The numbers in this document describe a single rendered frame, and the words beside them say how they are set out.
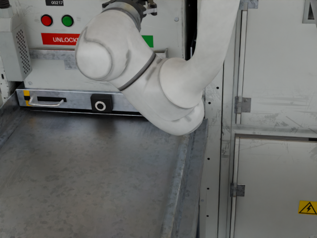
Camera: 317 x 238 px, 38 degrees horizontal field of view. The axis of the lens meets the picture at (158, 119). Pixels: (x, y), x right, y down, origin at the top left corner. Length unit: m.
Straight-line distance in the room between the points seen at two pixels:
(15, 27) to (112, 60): 0.52
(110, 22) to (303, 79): 0.61
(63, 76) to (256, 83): 0.56
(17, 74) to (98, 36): 0.53
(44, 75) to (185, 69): 0.67
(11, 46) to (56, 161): 0.32
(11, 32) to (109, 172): 0.44
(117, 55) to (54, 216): 0.43
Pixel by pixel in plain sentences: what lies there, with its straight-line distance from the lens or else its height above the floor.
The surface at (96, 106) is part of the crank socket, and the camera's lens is 1.36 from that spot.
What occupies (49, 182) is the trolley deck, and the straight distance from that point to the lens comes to 1.18.
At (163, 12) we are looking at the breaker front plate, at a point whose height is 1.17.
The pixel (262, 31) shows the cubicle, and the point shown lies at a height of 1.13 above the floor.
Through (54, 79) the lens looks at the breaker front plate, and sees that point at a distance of 1.41.
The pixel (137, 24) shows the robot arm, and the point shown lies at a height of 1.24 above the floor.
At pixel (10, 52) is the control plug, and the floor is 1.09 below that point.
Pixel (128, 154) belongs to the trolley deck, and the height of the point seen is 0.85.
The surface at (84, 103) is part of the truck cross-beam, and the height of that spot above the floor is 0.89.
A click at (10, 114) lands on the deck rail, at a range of 1.45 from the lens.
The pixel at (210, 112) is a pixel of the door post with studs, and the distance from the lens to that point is 1.35.
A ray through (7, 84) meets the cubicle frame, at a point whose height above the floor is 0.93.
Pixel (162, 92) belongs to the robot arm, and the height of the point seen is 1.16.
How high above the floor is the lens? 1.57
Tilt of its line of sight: 32 degrees down
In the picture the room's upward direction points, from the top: 3 degrees counter-clockwise
